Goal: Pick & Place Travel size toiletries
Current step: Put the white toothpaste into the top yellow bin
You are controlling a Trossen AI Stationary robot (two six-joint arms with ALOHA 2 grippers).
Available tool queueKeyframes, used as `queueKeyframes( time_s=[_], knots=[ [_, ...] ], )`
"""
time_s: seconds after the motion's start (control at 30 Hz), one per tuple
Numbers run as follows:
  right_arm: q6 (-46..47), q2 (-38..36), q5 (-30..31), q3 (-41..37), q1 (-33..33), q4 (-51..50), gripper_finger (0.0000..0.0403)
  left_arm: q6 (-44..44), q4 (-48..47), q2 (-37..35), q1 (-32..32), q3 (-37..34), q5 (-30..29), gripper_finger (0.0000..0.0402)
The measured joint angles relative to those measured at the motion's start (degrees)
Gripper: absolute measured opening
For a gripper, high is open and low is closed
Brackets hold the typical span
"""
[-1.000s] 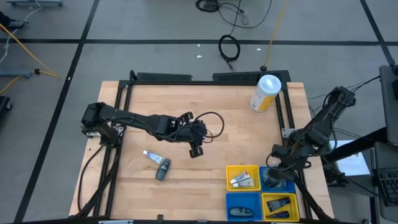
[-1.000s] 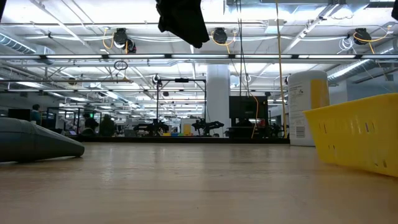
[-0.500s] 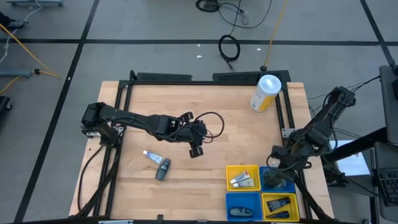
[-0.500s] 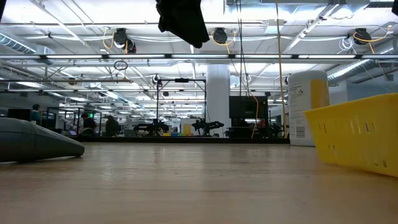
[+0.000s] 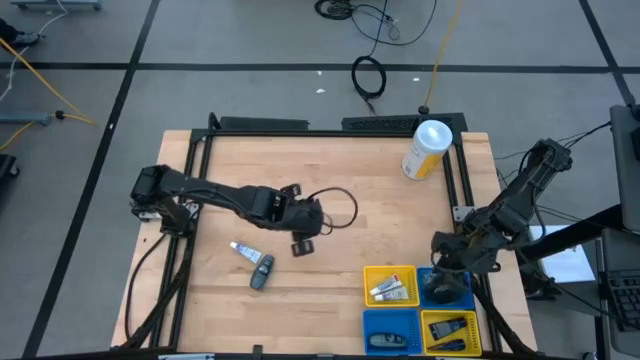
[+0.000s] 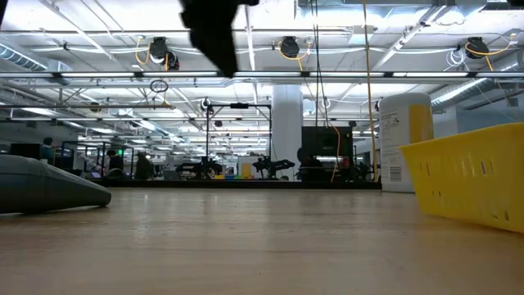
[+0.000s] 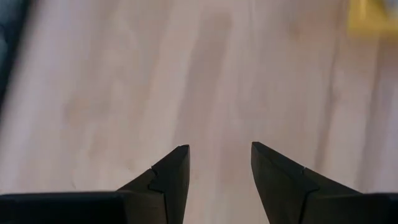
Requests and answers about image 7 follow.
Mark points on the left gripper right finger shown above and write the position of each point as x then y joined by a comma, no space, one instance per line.
280,186

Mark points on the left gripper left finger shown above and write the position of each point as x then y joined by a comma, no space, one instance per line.
168,193

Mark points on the yellow plastic basket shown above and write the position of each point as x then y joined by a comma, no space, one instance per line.
370,15

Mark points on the black metal table frame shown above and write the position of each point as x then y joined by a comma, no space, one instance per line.
12,31

